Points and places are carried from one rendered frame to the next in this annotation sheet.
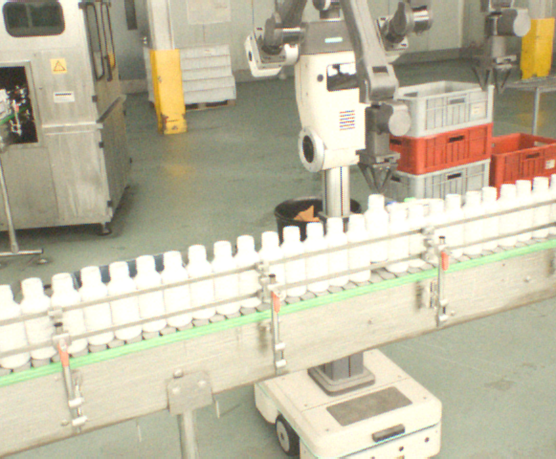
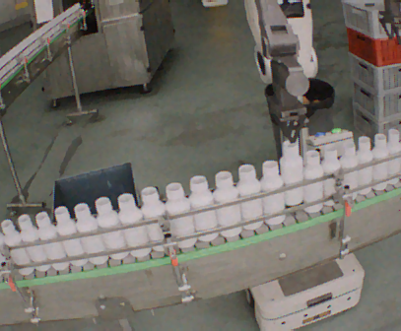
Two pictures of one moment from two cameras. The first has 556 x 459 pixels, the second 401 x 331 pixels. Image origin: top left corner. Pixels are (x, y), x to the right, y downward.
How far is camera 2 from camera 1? 0.57 m
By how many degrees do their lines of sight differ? 18
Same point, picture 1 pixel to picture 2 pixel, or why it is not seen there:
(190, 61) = not seen: outside the picture
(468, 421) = (385, 275)
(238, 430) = not seen: hidden behind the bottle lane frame
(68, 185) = (118, 59)
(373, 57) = (272, 17)
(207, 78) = not seen: outside the picture
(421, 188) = (381, 77)
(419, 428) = (344, 293)
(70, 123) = (120, 17)
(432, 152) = (386, 50)
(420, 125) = (375, 30)
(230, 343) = (142, 280)
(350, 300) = (261, 244)
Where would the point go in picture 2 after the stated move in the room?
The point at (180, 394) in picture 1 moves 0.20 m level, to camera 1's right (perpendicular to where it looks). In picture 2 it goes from (106, 309) to (175, 317)
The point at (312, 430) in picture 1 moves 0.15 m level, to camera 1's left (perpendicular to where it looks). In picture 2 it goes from (261, 298) to (228, 299)
